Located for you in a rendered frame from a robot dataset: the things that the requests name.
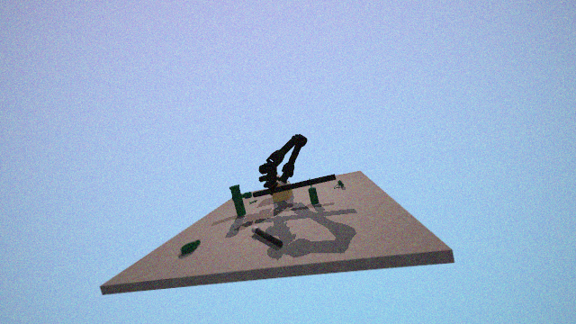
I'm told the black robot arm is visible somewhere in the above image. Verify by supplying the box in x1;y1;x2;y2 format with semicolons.
258;134;308;183

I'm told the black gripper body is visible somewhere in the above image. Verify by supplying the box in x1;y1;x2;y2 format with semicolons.
264;172;280;188

